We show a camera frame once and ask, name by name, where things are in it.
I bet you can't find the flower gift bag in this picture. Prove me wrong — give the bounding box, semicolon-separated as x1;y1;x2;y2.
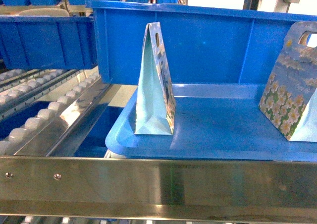
134;22;176;135
259;21;317;142

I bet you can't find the blue plastic tray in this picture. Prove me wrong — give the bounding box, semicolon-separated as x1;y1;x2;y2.
105;84;317;162

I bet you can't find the large blue crate behind tray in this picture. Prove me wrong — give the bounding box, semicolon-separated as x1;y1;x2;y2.
86;0;316;85

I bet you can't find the white roller track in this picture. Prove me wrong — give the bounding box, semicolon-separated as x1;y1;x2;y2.
0;73;104;156

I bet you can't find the blue crate on left rollers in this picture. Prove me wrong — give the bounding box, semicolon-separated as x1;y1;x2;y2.
0;16;97;70

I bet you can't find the steel rack front rail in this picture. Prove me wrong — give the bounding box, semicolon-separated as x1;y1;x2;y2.
0;156;317;224

